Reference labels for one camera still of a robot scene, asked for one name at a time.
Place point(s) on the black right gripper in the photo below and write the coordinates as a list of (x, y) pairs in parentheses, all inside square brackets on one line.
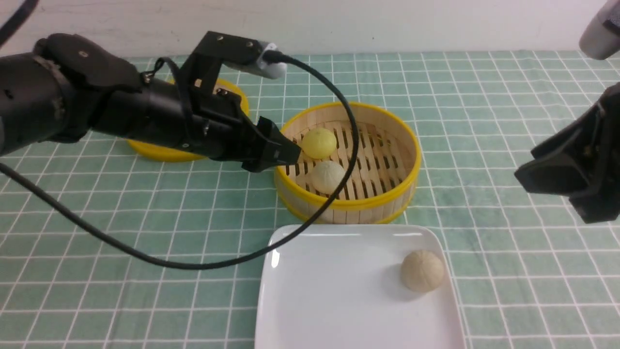
[(564, 163)]

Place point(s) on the yellow steamed bun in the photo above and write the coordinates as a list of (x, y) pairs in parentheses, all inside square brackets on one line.
[(319, 143)]

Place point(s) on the white steamed bun front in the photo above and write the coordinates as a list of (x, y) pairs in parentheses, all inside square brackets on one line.
[(326, 176)]

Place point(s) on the white steamed bun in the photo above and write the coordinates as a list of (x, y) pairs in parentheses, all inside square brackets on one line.
[(422, 271), (326, 176)]

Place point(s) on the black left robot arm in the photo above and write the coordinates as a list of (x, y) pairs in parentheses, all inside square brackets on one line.
[(69, 86)]

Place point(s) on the white square plate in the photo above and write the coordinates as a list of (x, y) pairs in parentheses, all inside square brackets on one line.
[(339, 287)]

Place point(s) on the green checkered tablecloth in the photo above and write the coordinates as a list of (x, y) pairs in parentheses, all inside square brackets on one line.
[(527, 272)]

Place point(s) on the yellow rimmed bamboo steamer lid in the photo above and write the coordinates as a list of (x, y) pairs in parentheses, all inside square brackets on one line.
[(162, 154)]

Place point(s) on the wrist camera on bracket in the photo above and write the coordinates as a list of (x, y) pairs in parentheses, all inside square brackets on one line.
[(202, 67)]

